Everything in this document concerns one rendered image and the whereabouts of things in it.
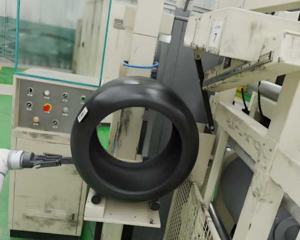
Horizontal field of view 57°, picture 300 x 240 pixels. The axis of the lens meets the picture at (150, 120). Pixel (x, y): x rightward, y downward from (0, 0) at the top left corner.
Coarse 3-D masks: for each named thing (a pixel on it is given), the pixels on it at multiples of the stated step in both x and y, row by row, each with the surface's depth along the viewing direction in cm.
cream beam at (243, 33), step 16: (192, 16) 131; (208, 16) 103; (224, 16) 86; (240, 16) 83; (256, 16) 83; (272, 16) 84; (192, 32) 125; (208, 32) 100; (224, 32) 84; (240, 32) 85; (256, 32) 85; (272, 32) 85; (192, 48) 122; (208, 48) 97; (224, 48) 86; (240, 48) 86; (256, 48) 86
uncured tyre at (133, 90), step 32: (96, 96) 114; (128, 96) 111; (160, 96) 113; (96, 128) 144; (192, 128) 118; (96, 160) 145; (160, 160) 150; (192, 160) 122; (128, 192) 124; (160, 192) 125
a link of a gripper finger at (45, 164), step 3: (39, 162) 124; (42, 162) 124; (45, 162) 124; (48, 162) 125; (51, 162) 125; (54, 162) 126; (57, 162) 126; (42, 165) 124; (45, 165) 125; (48, 165) 125; (51, 165) 126; (54, 165) 126; (57, 165) 126; (36, 168) 123; (39, 168) 124
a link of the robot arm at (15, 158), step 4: (12, 152) 126; (16, 152) 126; (20, 152) 126; (8, 156) 124; (12, 156) 124; (16, 156) 124; (20, 156) 125; (8, 160) 123; (12, 160) 124; (16, 160) 124; (20, 160) 125; (8, 164) 124; (12, 164) 124; (16, 164) 124; (20, 164) 125; (12, 168) 125; (16, 168) 125; (20, 168) 126
